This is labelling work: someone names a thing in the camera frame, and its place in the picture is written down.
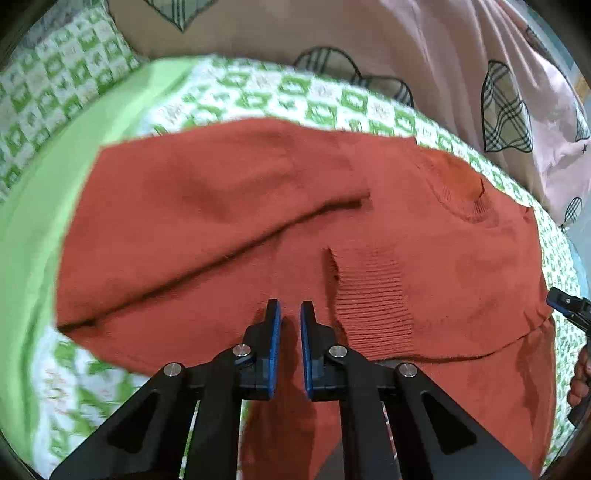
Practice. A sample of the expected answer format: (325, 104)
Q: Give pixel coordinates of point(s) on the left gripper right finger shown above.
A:
(396, 422)

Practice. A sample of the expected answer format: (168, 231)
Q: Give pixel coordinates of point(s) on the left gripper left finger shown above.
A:
(184, 421)

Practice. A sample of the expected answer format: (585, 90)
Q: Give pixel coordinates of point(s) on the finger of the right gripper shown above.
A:
(576, 310)

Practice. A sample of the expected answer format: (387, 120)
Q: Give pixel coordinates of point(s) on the orange knit t-shirt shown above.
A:
(178, 242)

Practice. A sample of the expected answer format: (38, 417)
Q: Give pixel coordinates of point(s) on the person's right hand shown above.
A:
(580, 382)

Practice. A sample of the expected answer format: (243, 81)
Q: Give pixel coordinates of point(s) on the green patterned pillow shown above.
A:
(46, 85)

